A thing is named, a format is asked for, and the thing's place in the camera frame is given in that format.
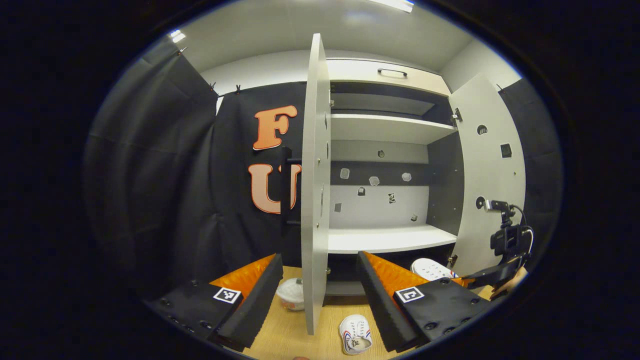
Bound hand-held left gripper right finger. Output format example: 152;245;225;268
356;251;493;352

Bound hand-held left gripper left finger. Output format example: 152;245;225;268
145;253;284;352

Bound white shoe yellow sole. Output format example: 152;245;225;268
338;314;373;356
411;258;458;282

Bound white cabinet door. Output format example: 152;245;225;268
448;74;527;278
300;33;332;336

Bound white shoe cabinet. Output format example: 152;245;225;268
300;33;527;336

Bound white cabinet shelf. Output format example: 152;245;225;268
330;114;458;146
327;224;458;255

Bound white cabinet drawer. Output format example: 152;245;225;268
327;58;451;97

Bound white round container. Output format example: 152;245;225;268
276;278;305;312

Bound black backdrop cloth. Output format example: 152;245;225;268
497;77;565;261
85;42;308;301

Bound wide ceiling light panel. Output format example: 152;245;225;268
370;0;416;13

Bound black left door handle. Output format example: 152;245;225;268
281;146;303;226

